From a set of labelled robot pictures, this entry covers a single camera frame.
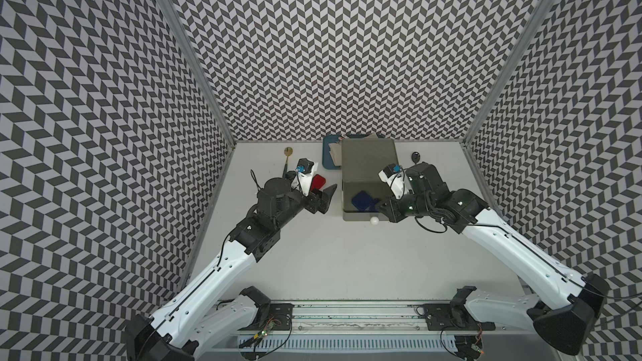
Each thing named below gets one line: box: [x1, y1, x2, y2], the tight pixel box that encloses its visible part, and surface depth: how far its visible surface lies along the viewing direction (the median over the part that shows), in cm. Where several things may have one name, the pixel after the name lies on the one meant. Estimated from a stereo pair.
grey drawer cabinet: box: [341, 137, 399, 182], surface depth 93 cm
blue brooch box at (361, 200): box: [351, 190, 373, 211], surface depth 85 cm
